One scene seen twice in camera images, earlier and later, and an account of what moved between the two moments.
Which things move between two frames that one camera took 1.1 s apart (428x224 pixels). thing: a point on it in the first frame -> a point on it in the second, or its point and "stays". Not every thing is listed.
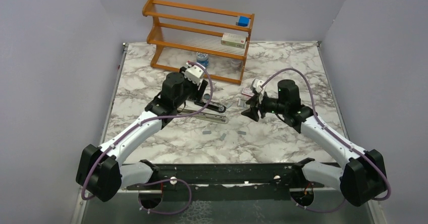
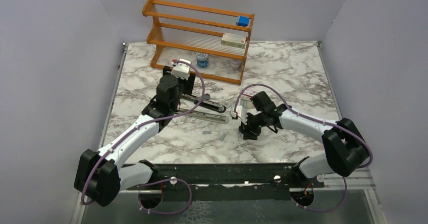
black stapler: x=212 y=105 stays
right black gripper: x=256 y=105 -> x=246 y=129
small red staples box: x=248 y=92 stays
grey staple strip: x=222 y=138 stays
